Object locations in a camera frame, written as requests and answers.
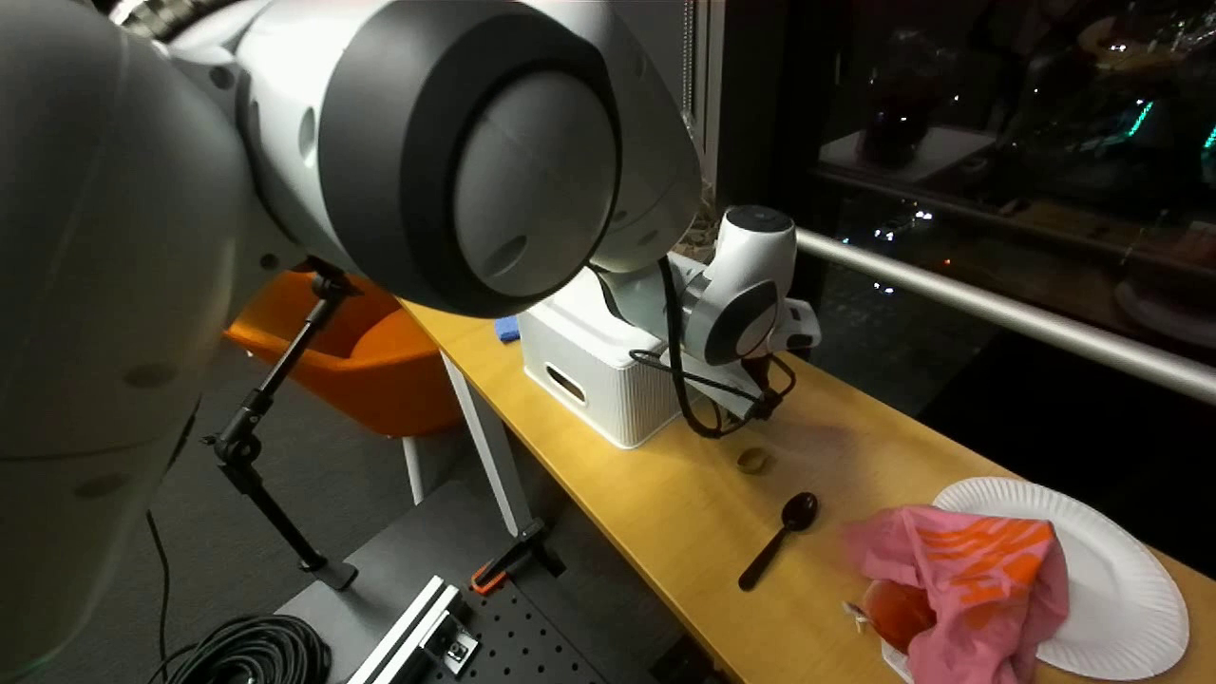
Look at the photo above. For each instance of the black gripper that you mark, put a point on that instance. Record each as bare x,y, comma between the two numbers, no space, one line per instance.
769,372

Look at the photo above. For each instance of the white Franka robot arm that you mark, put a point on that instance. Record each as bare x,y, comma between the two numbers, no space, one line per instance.
382,154

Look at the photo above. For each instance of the black plastic spoon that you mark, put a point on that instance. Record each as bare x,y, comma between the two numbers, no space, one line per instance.
799,511

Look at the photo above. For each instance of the white plastic storage box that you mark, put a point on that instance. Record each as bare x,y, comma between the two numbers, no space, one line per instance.
583,353

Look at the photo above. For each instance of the orange bowl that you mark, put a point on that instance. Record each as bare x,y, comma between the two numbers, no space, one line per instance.
898,614

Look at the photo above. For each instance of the grey metal handrail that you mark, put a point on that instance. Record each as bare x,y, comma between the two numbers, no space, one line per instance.
1013,316

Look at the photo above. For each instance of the pink cloth with orange print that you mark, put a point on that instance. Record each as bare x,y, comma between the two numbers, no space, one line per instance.
964,610

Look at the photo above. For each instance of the small blue block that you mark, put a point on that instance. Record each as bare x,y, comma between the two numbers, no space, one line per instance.
509,333

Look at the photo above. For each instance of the white table leg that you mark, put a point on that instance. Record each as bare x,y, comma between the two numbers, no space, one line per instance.
495,449

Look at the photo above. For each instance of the orange and black clamp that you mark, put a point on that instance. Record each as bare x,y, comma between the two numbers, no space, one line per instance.
526,557

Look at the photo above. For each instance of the black perforated breadboard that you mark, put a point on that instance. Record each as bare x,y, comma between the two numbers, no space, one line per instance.
526,648

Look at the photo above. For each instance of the white paper plate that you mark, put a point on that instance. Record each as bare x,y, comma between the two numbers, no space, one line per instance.
1113,594

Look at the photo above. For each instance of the orange chair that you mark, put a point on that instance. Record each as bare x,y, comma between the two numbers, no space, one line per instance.
382,364

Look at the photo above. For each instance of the silver metal bracket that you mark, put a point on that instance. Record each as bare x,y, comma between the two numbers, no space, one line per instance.
453,648

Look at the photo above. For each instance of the aluminium rail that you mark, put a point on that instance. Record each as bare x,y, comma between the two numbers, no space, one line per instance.
405,629

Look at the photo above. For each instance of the black camera stand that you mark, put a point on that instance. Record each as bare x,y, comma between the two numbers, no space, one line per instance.
241,443

